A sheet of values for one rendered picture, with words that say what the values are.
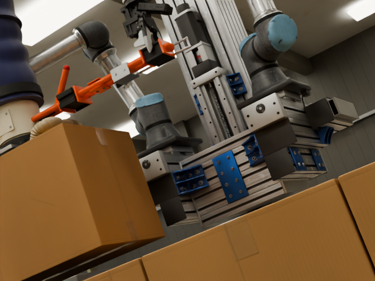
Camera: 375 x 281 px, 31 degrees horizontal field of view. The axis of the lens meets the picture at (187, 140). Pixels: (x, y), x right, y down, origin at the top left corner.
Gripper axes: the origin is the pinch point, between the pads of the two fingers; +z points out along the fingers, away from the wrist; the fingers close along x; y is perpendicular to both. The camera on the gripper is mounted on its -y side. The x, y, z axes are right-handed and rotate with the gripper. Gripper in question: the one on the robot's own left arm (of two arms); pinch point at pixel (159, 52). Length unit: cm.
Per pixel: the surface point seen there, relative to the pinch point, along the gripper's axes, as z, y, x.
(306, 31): -292, 110, -899
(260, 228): 71, -39, 76
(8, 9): -43, 49, 1
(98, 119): -291, 487, -806
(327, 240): 77, -49, 76
